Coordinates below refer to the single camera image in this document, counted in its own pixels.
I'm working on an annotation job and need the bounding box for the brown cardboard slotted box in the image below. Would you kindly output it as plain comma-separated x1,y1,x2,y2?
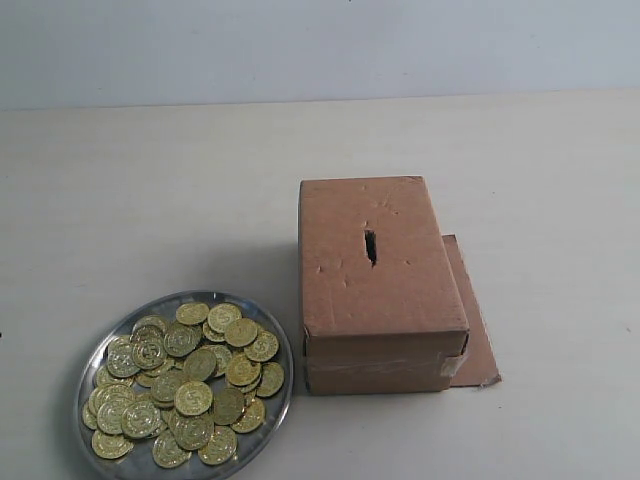
298,176,501,395

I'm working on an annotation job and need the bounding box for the gold coin right edge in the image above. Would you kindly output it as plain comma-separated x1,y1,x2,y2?
244,330,279,363

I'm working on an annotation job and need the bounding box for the gold coin top right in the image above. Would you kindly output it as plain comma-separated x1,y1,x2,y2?
207,302,243,334

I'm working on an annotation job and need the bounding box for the gold coin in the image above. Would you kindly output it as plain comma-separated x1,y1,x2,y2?
174,381,213,416
256,362,285,398
175,302,210,326
207,302,243,334
152,430,192,469
91,430,135,460
198,426,238,466

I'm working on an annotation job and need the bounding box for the gold coin far right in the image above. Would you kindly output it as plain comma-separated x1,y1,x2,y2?
256,362,285,398

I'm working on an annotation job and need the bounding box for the gold coin top middle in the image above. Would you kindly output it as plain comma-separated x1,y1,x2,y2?
175,302,210,326

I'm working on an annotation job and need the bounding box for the round steel plate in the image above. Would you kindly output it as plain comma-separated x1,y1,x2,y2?
73,290,294,479

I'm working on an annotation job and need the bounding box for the gold coin centre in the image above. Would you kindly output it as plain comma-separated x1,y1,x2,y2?
174,381,213,416

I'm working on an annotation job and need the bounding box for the gold coin bottom right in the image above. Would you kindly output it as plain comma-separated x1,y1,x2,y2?
198,426,238,466

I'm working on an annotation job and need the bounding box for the gold coin bottom middle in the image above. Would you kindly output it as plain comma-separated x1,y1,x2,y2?
152,430,192,469

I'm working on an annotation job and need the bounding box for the gold coin bottom left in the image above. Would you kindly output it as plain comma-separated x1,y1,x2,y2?
91,430,135,460

